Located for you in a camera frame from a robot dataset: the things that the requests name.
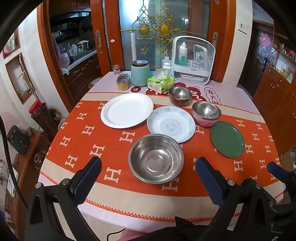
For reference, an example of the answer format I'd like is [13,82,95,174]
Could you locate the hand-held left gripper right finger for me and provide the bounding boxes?
[195,157,277,241]

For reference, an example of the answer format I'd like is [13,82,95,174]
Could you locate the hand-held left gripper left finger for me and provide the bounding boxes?
[24,156,102,241]

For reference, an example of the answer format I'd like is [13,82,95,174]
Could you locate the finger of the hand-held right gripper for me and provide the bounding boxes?
[268,162,291,184]

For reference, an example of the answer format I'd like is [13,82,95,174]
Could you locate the green plate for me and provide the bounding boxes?
[210,121,245,159]

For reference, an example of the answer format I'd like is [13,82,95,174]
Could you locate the large steel bowl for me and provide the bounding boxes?
[128,133,185,184]

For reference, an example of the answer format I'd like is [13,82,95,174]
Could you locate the pink steel bowl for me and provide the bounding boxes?
[192,101,222,121]
[193,113,221,128]

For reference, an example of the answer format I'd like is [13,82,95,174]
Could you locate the blue patterned white plate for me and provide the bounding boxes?
[147,106,196,143]

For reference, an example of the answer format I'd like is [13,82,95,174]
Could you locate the brown steel bowl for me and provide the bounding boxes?
[168,86,193,107]

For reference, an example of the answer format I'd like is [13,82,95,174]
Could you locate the cardboard box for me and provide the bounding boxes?
[279,151,296,172]

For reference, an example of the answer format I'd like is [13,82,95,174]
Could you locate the round glass jar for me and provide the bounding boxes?
[34,150,48,169]

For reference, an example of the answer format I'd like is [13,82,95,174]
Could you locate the wooden side cabinet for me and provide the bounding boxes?
[6,130,52,232]

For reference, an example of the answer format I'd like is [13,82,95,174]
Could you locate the dark wicker basket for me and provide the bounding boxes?
[31,103,59,142]

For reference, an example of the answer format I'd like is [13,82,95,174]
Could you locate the wooden cabinets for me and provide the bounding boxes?
[252,65,296,154]

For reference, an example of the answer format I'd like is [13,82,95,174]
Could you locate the black box device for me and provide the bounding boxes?
[6,125,30,155]

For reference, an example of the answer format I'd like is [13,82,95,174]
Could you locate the red lidded container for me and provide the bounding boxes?
[29,99,45,115]

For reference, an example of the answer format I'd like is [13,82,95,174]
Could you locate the pink printed table cover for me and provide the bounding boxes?
[38,71,286,232]

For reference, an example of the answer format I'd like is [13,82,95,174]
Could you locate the clear food container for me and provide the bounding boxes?
[116,73,131,91]

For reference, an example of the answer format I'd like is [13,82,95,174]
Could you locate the green tissue pack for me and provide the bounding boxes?
[147,68,176,94]

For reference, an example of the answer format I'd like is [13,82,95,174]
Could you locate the kitchen counter cabinet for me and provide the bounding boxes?
[61,50,102,98]

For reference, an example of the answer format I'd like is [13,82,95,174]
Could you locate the teal jar with dark lid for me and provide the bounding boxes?
[131,60,151,88]

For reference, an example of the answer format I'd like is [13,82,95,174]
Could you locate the clear plastic bottle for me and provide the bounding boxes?
[191,51,204,68]

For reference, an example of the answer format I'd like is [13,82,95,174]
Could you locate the white plastic bottle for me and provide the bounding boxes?
[162,56,172,74]

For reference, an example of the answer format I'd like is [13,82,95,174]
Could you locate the pink patterned jar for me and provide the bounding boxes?
[60,52,70,67]

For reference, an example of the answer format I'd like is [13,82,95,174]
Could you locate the white bottle with teal label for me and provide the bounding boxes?
[178,42,188,66]

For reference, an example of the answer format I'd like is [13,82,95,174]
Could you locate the pink paper decoration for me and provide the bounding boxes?
[260,32,273,48]

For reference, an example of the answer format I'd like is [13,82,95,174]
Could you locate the glass door with gold ornament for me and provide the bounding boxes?
[90,0,229,79]

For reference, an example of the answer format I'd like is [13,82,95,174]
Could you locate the black braided cable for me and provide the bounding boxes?
[0,116,26,208]

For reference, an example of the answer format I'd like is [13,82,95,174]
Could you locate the wall shelf with small goods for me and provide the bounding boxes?
[272,21,296,81]

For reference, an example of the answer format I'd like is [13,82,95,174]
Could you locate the large wooden picture frame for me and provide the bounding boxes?
[5,52,37,104]

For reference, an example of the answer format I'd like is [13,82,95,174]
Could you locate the white wall switch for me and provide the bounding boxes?
[238,20,249,33]

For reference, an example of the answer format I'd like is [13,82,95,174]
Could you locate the small wooden picture frame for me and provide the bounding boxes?
[2,27,21,59]

